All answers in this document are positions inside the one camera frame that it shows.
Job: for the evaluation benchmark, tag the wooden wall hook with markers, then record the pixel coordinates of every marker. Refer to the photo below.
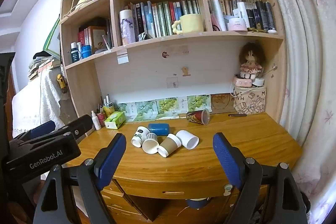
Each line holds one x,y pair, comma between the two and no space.
185,71

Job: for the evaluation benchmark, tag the floral print thermos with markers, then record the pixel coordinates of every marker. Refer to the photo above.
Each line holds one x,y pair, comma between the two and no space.
127,28

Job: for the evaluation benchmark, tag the red paper cup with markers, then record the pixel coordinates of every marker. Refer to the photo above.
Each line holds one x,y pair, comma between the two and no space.
198,116

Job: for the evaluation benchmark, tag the green tissue box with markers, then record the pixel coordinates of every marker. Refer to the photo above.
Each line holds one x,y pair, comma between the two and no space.
115,120

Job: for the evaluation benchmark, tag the black cosmetic bottles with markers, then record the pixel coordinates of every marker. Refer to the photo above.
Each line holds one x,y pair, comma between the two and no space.
265,15

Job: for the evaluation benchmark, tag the yellow pen holder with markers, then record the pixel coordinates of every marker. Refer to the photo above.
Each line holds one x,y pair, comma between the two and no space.
109,109

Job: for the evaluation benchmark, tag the red books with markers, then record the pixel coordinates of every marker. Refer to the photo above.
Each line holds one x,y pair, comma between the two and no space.
83,37

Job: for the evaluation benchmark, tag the blue jar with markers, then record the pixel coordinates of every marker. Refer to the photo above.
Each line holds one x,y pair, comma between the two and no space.
86,52

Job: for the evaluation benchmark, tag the yellow mug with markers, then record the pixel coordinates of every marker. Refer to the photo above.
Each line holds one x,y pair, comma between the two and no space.
191,23

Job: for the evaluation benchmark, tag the yellow hanging toy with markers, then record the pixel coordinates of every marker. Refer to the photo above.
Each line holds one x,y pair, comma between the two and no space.
62,81

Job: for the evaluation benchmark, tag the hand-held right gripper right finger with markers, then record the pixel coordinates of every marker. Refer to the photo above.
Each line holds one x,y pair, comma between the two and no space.
228,161

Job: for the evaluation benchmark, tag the wooden desk drawer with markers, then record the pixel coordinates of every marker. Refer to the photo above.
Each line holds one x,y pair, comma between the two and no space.
173,188

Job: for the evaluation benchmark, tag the white cosmetic box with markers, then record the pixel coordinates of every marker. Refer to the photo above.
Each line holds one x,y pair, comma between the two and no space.
242,12

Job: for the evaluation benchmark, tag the dark green bottle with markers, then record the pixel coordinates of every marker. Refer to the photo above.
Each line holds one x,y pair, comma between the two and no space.
74,53

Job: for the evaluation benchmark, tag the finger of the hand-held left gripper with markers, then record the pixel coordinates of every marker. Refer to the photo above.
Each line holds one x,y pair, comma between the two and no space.
78,125
43,129

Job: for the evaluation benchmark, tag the blue stool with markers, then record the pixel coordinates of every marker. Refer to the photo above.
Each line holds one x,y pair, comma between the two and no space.
198,203

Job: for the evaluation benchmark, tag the brown picture box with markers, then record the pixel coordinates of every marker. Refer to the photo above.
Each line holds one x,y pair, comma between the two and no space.
97,36

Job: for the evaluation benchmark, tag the green framed board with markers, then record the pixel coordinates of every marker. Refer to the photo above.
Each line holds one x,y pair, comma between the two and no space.
51,40

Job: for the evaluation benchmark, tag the pink cream jar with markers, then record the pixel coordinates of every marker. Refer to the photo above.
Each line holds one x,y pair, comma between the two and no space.
237,25

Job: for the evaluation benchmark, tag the green leaf card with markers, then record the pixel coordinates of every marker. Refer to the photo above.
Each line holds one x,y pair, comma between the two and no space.
198,102
166,107
147,109
128,109

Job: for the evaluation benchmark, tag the white plastic bag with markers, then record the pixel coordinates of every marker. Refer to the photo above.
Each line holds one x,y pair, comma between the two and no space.
218,15

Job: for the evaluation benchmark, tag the white cup striped print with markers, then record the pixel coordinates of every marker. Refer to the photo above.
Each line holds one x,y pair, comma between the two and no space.
150,144

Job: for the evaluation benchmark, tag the white floral curtain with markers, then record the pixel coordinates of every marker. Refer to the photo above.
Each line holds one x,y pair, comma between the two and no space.
302,56

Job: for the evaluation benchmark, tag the white lace cloth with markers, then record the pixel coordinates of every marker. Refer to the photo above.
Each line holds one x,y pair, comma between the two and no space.
39,98

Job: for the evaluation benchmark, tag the dark pen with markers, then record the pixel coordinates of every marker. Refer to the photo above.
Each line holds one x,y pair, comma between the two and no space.
237,115

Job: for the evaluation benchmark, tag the blue cup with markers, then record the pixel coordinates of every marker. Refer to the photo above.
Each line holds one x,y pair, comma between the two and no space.
158,129

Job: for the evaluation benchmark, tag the brown carved wooden board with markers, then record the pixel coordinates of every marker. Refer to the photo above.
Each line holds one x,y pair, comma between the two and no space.
222,103

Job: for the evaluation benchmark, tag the plain white cup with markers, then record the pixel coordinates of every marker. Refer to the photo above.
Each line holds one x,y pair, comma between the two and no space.
187,138

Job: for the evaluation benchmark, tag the red pen holder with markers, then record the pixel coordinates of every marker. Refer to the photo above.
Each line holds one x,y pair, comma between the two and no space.
101,119

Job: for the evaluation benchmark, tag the white cup green plant print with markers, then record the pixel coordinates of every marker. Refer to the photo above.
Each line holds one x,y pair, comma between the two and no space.
139,136

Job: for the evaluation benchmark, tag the pink toy radio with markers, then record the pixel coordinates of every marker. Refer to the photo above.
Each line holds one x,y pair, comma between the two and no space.
244,81

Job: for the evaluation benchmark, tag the long row of books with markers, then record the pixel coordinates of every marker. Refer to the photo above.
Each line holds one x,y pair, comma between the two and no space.
162,16

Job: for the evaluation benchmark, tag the clear wall hook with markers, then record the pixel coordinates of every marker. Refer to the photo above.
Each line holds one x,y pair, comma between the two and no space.
172,82

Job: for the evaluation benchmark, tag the wooden drawer cabinet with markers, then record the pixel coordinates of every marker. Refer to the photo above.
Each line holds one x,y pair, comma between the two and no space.
118,203

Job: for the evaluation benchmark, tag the white drawer lock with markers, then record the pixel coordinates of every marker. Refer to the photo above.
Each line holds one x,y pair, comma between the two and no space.
227,189

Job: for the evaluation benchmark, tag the pile of papers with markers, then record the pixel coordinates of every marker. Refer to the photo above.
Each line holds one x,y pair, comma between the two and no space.
43,65

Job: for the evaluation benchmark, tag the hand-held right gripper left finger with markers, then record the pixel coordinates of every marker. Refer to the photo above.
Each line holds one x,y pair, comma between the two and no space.
113,158

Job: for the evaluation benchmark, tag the white spray bottle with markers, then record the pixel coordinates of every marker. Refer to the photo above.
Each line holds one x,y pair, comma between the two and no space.
96,121

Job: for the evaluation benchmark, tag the small white bottle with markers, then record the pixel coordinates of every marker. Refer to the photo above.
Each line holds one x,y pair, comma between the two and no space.
79,50

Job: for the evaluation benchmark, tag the printed paper box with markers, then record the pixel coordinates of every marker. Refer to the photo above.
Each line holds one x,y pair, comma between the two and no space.
250,100

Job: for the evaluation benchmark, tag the brown sleeve paper cup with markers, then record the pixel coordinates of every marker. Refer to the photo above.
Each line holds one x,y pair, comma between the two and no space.
168,145

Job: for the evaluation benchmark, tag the brown-haired doll pink dress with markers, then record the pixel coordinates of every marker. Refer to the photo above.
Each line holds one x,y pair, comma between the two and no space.
251,61

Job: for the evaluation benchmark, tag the white round device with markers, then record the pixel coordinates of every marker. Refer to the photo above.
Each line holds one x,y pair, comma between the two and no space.
258,82

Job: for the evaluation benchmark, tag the beige cloth bag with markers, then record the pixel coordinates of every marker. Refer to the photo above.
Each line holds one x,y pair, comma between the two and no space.
80,3

